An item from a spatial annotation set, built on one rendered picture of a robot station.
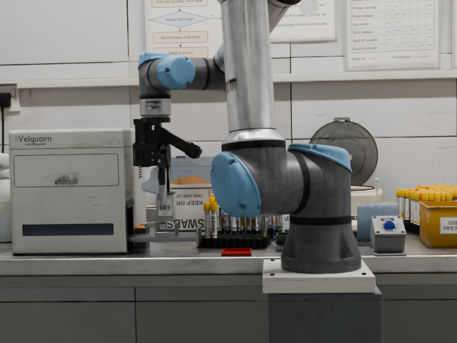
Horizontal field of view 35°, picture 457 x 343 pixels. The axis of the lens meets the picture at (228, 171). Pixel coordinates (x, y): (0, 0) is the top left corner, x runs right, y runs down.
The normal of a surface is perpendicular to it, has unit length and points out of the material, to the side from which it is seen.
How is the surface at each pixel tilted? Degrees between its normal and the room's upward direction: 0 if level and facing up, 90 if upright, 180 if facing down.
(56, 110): 90
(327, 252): 71
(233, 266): 90
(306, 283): 90
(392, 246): 120
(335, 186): 89
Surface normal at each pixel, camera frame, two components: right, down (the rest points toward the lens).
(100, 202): -0.06, 0.05
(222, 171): -0.87, 0.17
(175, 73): 0.47, 0.04
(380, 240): -0.04, 0.55
